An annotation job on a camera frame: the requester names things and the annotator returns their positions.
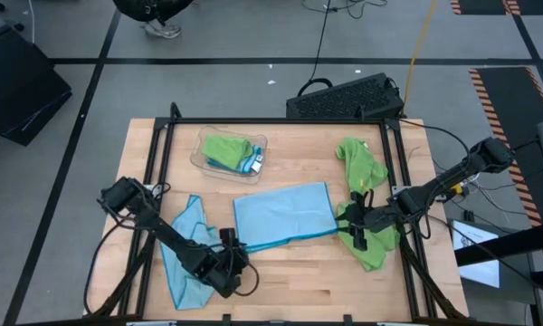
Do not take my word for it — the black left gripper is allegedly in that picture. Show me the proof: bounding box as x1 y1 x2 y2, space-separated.
198 244 251 300

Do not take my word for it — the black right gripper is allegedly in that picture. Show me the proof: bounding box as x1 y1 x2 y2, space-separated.
336 198 402 252

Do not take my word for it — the blue microfiber towel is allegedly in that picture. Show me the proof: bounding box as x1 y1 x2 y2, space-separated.
233 181 339 254
206 144 264 176
159 194 225 312

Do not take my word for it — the green microfiber towel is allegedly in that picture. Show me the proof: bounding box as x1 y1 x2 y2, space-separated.
337 200 402 273
335 137 389 197
201 134 254 172

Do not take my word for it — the clear plastic bin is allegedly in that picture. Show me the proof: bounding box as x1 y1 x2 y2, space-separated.
189 125 269 186

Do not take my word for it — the black perforated computer case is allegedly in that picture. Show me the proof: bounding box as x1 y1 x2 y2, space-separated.
285 72 406 120

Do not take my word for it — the white paper sheet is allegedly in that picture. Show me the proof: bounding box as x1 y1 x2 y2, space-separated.
447 218 501 290

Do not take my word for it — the black metal beam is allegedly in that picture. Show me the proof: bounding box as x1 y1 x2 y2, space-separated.
454 220 543 268

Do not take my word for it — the hazard-striped black floor mat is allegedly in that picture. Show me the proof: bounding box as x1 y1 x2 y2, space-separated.
468 66 543 227
506 0 543 16
450 0 510 16

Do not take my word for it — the person's foot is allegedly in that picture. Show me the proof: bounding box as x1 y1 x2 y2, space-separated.
143 20 183 40

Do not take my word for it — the black cart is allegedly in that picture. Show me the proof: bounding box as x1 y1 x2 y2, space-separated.
0 24 73 148

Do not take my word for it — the person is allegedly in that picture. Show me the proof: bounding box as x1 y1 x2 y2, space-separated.
111 0 195 23

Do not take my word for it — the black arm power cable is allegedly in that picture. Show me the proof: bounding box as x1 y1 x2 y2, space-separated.
82 210 136 317

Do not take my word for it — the yellow cable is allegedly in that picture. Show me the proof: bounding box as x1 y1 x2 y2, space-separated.
400 0 438 117

